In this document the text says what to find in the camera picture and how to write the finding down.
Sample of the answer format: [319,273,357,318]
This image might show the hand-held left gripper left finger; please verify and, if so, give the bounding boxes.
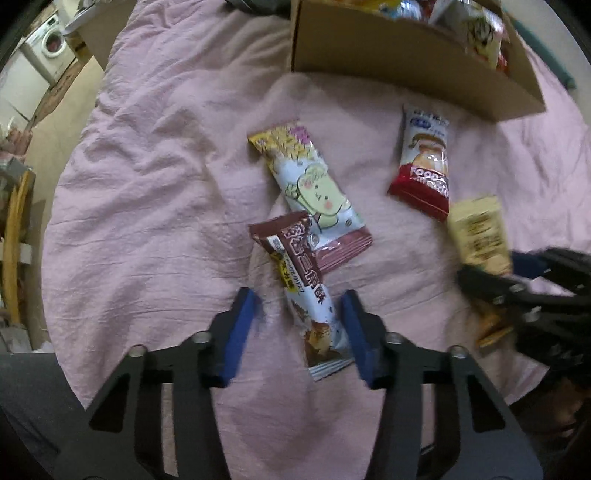
[53,286,264,480]

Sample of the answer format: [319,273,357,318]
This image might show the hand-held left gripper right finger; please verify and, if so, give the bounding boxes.
[339,290,544,480]

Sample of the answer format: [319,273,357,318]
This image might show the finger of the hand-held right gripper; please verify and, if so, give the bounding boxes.
[508,247,591,296]
[456,267,591,320]

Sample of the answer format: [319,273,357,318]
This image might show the cream yellow snack packet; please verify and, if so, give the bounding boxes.
[445,196,515,349]

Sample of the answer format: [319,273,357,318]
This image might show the brown chocolate snack packet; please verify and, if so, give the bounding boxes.
[249,212,356,381]

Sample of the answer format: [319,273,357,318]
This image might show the red pudding snack packet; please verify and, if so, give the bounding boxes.
[387,104,452,222]

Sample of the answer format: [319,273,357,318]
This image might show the pastel cartoon snack packet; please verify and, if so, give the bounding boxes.
[247,121,374,274]

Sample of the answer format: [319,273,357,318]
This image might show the brown cardboard box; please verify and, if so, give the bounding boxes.
[290,0,548,121]

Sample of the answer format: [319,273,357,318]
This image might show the person's grey pants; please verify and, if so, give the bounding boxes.
[0,353,93,480]

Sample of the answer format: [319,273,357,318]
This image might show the wooden chair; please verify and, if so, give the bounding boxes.
[0,166,38,324]

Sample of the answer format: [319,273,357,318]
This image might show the brown rug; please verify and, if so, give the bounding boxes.
[28,58,105,134]

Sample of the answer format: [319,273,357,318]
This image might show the dark grey garment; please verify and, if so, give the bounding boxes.
[224,0,296,19]

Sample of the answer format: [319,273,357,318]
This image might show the grey storage bin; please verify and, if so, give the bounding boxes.
[76,0,139,70]

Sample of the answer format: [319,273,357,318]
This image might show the white cabinet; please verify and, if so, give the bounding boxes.
[0,46,51,121]

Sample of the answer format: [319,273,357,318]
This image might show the white washing machine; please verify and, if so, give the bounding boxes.
[23,16,77,84]

